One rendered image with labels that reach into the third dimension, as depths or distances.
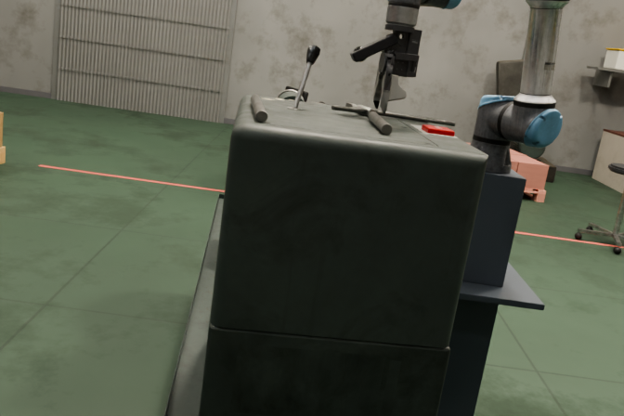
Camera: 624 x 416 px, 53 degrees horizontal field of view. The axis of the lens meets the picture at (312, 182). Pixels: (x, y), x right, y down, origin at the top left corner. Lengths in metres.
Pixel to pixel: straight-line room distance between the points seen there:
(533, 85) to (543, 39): 0.13
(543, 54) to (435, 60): 7.59
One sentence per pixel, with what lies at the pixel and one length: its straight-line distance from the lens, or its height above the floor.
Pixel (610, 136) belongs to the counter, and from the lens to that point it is 9.82.
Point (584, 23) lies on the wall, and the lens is 10.03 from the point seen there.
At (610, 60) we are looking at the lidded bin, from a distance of 9.79.
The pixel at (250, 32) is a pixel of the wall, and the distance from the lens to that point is 9.34.
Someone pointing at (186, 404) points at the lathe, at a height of 0.54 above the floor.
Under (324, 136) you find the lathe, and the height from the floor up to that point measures 1.25.
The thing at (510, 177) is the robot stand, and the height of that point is 1.10.
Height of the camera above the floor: 1.42
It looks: 13 degrees down
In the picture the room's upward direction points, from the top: 8 degrees clockwise
